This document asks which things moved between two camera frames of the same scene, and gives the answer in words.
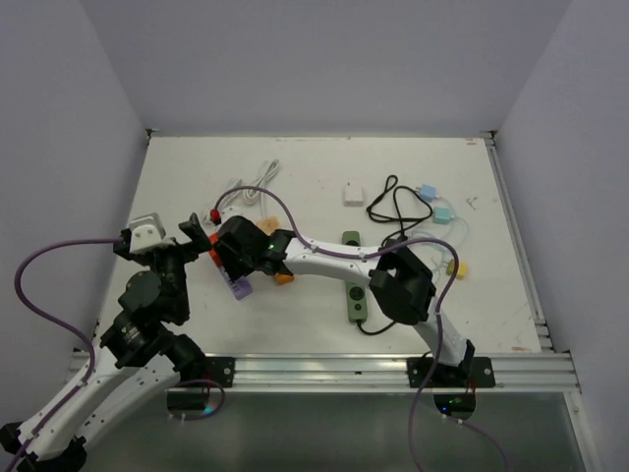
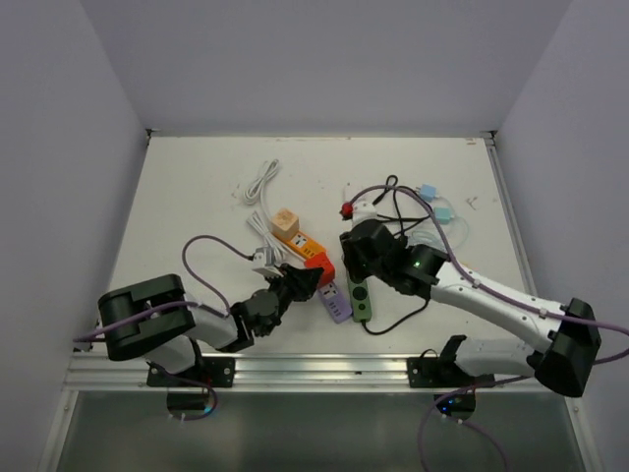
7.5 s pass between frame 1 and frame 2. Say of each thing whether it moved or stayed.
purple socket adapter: moved
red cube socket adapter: moved
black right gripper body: moved
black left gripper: moved
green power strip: stayed
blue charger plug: stayed
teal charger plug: stayed
